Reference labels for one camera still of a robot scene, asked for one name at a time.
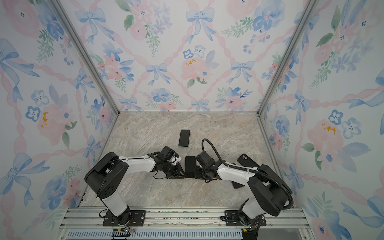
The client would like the black phone case right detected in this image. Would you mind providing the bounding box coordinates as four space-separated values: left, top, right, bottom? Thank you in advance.
237 154 260 168

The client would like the left corner aluminium post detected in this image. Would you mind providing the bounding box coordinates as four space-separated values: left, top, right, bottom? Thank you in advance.
48 1 120 116

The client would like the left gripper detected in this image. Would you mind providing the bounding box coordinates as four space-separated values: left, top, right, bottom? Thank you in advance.
162 162 188 180

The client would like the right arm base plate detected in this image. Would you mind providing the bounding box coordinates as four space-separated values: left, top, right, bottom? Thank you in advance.
220 210 267 228

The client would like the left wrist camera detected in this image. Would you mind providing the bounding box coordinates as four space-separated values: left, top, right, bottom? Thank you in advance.
157 146 182 165

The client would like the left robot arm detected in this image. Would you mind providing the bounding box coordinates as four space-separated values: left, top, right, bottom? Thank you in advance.
85 150 186 227

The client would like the light blue phone case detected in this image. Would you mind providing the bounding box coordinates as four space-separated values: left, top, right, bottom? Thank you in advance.
178 129 191 148

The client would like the black phone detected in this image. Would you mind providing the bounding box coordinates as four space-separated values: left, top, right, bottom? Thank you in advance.
179 130 190 147
185 156 196 179
231 181 244 189

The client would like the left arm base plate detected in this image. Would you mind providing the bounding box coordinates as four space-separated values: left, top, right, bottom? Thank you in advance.
100 210 147 227

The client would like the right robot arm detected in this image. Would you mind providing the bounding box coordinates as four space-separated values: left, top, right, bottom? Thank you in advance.
196 162 294 227

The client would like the right corner aluminium post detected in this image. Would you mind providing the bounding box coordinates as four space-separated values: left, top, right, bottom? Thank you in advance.
257 0 319 118

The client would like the corner aluminium post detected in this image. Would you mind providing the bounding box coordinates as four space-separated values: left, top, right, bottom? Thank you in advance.
48 1 120 116
257 0 319 118

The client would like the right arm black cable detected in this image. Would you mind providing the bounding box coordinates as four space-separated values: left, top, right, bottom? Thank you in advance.
200 138 294 210

